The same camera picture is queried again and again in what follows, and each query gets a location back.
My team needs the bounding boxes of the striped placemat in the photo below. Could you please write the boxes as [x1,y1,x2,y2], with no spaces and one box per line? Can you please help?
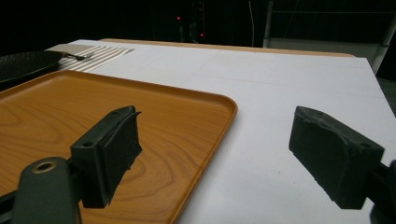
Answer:
[46,43,135,73]

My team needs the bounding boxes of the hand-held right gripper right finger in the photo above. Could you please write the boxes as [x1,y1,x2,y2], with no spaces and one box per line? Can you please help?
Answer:
[288,105,386,210]

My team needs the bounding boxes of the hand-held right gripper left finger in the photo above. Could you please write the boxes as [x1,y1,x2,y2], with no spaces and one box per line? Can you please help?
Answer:
[69,105,144,209]

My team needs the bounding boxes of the black textured plate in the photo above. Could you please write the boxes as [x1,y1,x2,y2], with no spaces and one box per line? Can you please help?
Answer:
[0,50,65,91]

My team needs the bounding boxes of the dark equipment with red lights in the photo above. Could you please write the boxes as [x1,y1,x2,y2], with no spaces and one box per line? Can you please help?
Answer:
[174,0,208,44]

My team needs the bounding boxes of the white metal stand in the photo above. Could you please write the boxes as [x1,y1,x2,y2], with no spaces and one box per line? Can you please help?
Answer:
[262,0,396,75]

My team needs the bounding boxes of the wooden serving tray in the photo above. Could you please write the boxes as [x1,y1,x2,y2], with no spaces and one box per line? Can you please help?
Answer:
[0,69,239,224]

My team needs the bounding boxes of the white hanging cable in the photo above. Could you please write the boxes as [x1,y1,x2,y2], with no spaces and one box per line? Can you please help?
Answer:
[247,0,256,48]

